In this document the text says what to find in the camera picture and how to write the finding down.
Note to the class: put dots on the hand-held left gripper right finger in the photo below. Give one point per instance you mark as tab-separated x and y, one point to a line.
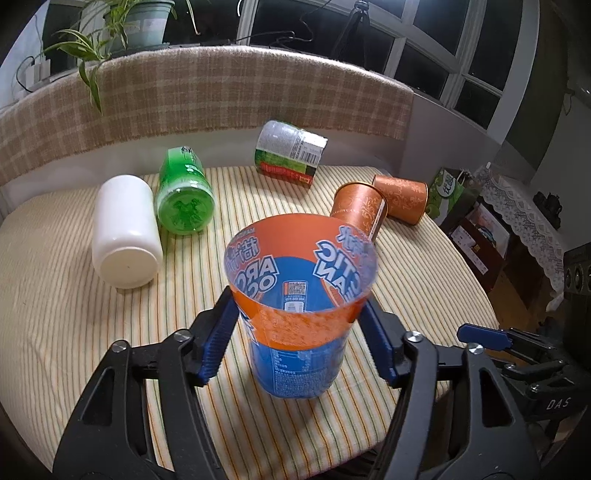
381	342

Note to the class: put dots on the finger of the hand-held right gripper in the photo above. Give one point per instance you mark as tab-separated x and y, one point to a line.
485	336

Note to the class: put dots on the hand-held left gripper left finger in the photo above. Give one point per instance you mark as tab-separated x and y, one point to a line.
217	340

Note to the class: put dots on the orange and blue plastic cup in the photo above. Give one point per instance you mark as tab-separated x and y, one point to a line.
299	304

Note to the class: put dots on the striped tablecloth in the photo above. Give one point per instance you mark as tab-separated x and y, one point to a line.
138	323

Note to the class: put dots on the dark cabinet with papers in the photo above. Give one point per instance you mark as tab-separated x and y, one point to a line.
485	244

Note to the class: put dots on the black speaker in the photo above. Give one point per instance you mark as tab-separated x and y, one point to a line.
577	272

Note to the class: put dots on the white lace cloth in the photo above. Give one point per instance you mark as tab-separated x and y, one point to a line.
521	207

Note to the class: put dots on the tall orange patterned can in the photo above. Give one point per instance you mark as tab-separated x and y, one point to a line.
360	208

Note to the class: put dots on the white plastic jar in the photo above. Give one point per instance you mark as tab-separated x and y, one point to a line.
123	230

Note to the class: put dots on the short orange patterned can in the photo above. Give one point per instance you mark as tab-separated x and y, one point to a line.
402	199

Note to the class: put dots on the green and white carton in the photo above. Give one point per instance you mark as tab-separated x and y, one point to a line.
450	191

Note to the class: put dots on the green plastic bottle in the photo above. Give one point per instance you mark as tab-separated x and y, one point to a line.
183	194

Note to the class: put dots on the clear jar with green label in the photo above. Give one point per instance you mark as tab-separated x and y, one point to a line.
289	152

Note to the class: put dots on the plaid blanket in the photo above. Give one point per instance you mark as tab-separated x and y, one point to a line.
207	97

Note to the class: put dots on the black tripod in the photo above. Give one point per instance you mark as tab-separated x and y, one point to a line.
355	23

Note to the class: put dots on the potted spider plant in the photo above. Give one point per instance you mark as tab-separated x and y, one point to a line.
115	32

